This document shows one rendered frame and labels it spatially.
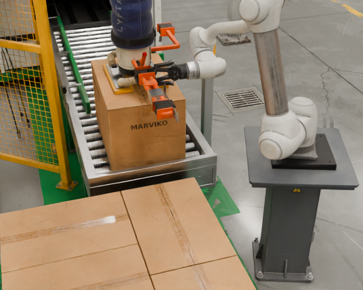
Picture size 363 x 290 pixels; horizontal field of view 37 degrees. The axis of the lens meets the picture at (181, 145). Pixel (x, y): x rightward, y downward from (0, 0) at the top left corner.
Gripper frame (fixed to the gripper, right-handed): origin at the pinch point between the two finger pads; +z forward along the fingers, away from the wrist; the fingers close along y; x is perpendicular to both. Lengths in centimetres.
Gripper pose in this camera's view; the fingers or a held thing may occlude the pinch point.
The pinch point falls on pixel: (146, 76)
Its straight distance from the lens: 265.5
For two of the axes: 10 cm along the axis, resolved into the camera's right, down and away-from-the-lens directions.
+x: -3.0, -5.3, 8.0
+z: -9.5, 1.6, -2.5
